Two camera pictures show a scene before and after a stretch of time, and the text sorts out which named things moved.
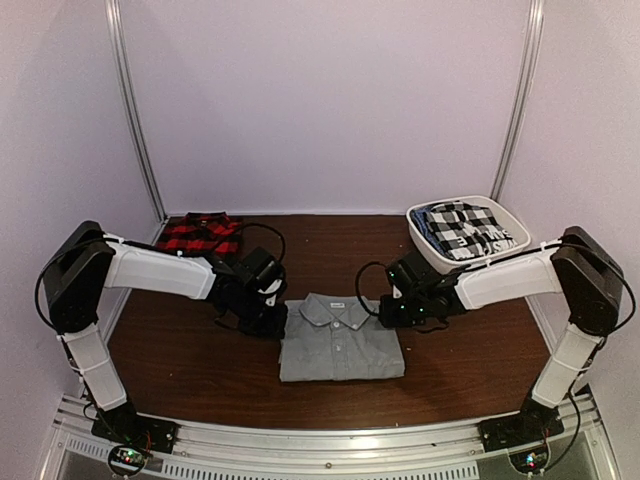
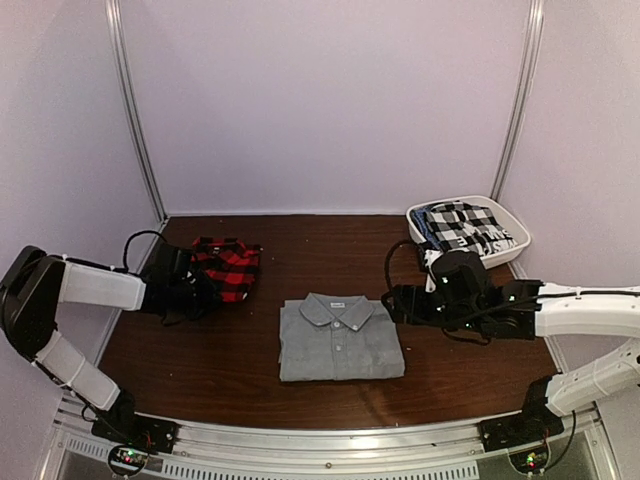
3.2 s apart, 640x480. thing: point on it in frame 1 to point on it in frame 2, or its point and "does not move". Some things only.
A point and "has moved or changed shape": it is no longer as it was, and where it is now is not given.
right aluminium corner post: x=523 y=95 does not move
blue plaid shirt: x=419 y=217 does not move
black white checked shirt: x=466 y=231 does not move
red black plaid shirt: x=208 y=232 has moved or changed shape
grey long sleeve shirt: x=337 y=337 does not move
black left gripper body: x=254 y=320 to x=193 y=302
